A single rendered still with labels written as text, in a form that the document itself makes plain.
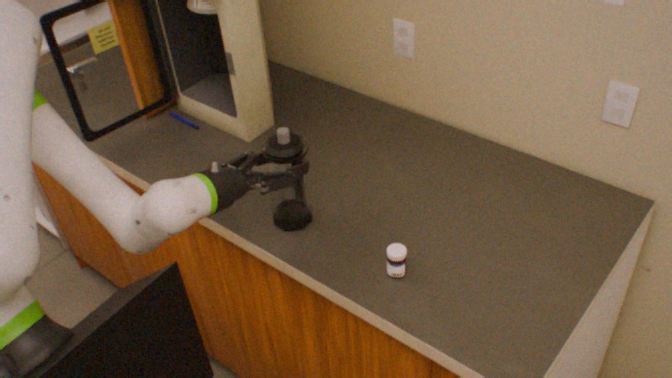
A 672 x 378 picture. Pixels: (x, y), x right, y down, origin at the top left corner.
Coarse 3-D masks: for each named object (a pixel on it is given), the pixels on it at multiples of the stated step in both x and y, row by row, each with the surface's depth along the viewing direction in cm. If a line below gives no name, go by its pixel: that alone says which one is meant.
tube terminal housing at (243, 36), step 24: (216, 0) 165; (240, 0) 168; (240, 24) 172; (168, 48) 193; (240, 48) 175; (264, 48) 192; (240, 72) 179; (264, 72) 186; (240, 96) 182; (264, 96) 190; (216, 120) 197; (240, 120) 189; (264, 120) 194
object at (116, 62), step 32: (128, 0) 179; (64, 32) 170; (96, 32) 176; (128, 32) 183; (96, 64) 180; (128, 64) 187; (96, 96) 184; (128, 96) 192; (160, 96) 200; (96, 128) 189
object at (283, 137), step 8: (280, 128) 149; (272, 136) 152; (280, 136) 148; (288, 136) 149; (296, 136) 152; (272, 144) 150; (280, 144) 149; (288, 144) 149; (296, 144) 149; (272, 152) 148; (280, 152) 148; (288, 152) 148; (296, 152) 149
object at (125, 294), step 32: (128, 288) 125; (160, 288) 109; (96, 320) 110; (128, 320) 105; (160, 320) 112; (192, 320) 119; (64, 352) 100; (96, 352) 101; (128, 352) 108; (160, 352) 115; (192, 352) 122
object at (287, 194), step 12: (264, 144) 152; (276, 168) 150; (300, 180) 154; (276, 192) 155; (288, 192) 154; (300, 192) 156; (276, 204) 158; (288, 204) 157; (300, 204) 158; (276, 216) 161; (288, 216) 159; (300, 216) 160
